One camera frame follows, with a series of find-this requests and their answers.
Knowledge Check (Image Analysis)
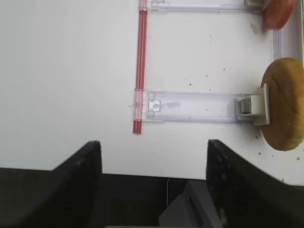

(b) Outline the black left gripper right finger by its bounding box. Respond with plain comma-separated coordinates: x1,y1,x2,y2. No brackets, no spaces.
206,140,304,228

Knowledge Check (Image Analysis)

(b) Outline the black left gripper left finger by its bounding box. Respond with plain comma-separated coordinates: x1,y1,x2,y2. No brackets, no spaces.
0,141,102,228

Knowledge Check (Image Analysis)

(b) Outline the white pusher block bun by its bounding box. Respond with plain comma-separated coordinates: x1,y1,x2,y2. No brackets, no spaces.
236,84,270,126

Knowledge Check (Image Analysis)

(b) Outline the left bun half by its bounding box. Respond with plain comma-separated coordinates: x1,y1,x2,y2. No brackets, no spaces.
261,57,304,151

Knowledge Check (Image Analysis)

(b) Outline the left red plastic strip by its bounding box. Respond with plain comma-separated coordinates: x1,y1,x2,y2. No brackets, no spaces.
133,0,149,134

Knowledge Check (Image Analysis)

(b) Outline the clear rail near bun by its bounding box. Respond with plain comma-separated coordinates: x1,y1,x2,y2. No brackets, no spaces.
133,90,250,123

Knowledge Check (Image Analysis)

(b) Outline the clear rail near tomatoes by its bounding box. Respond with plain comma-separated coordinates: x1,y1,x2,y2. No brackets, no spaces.
148,0,256,12

